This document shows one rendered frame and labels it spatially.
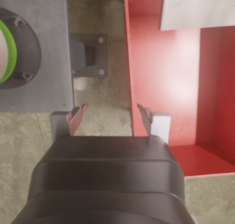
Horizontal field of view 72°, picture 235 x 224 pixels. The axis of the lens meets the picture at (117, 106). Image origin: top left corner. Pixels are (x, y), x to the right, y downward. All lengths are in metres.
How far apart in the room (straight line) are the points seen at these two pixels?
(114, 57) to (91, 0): 0.40
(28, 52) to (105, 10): 1.00
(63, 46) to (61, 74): 0.05
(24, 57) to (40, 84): 0.07
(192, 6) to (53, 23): 0.30
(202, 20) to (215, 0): 0.04
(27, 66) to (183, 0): 0.35
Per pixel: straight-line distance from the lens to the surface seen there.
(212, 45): 0.82
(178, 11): 0.46
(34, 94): 0.39
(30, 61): 0.35
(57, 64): 0.36
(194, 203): 2.00
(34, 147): 1.62
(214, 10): 0.49
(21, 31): 0.35
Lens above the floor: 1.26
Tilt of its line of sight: 74 degrees down
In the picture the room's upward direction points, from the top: 179 degrees clockwise
